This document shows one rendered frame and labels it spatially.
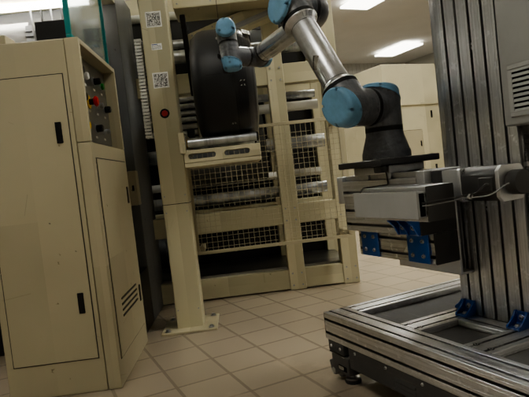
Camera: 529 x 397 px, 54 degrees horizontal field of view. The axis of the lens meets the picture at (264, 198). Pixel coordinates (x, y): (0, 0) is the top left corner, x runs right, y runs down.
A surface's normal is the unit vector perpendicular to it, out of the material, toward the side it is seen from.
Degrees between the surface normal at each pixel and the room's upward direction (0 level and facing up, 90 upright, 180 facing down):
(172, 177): 90
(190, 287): 90
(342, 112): 96
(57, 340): 90
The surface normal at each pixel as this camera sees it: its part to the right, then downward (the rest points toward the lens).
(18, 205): 0.05, 0.04
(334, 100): -0.73, 0.23
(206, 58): 0.01, -0.29
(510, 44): -0.90, 0.12
